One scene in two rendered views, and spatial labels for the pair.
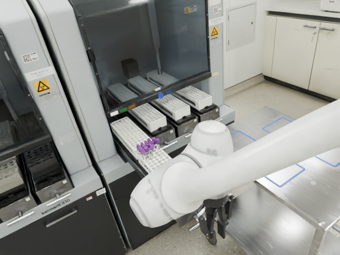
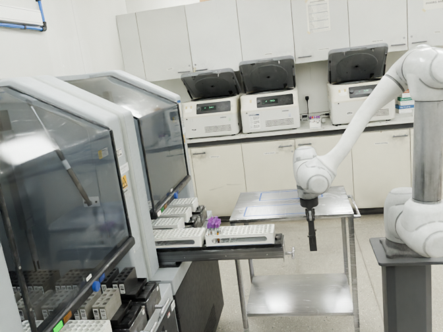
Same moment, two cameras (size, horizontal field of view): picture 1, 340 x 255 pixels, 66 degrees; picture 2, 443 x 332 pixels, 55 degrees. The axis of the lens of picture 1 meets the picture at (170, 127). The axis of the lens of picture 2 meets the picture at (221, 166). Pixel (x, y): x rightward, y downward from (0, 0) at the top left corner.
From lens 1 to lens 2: 144 cm
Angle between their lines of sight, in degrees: 50
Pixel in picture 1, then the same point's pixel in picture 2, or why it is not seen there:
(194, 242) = not seen: outside the picture
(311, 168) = not seen: hidden behind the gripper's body
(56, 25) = (127, 125)
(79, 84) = (138, 182)
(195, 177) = (338, 147)
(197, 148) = (307, 158)
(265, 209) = (279, 286)
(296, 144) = (363, 118)
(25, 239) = not seen: outside the picture
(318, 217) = (345, 211)
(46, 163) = (131, 275)
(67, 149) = (137, 258)
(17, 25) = (113, 122)
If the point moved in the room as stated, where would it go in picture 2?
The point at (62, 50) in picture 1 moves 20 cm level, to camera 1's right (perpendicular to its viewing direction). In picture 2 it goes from (130, 147) to (166, 137)
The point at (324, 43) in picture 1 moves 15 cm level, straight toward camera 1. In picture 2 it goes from (200, 166) to (205, 170)
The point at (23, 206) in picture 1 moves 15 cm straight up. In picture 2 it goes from (141, 322) to (134, 282)
